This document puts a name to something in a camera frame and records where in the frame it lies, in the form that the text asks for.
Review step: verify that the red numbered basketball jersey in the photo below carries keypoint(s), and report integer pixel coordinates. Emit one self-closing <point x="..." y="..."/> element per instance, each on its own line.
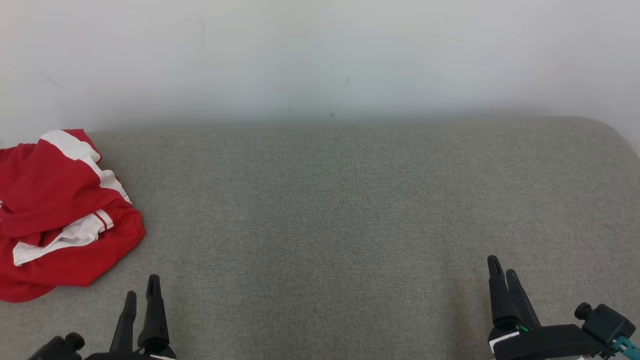
<point x="75" y="265"/>

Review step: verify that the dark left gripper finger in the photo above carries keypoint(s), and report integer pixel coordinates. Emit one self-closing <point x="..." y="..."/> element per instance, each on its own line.
<point x="154" y="320"/>
<point x="125" y="325"/>

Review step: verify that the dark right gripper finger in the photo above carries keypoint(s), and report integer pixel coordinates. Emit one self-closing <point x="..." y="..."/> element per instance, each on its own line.
<point x="500" y="300"/>
<point x="522" y="305"/>

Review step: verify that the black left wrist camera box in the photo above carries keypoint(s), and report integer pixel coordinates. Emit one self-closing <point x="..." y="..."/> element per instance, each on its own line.
<point x="57" y="349"/>

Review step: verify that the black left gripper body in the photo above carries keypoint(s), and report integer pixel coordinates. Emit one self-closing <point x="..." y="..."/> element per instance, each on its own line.
<point x="135" y="356"/>

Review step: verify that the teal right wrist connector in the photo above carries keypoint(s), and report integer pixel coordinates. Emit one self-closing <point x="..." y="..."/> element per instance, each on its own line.
<point x="627" y="346"/>

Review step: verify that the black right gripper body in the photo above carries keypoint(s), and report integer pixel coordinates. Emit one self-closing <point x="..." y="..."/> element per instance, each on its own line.
<point x="545" y="342"/>

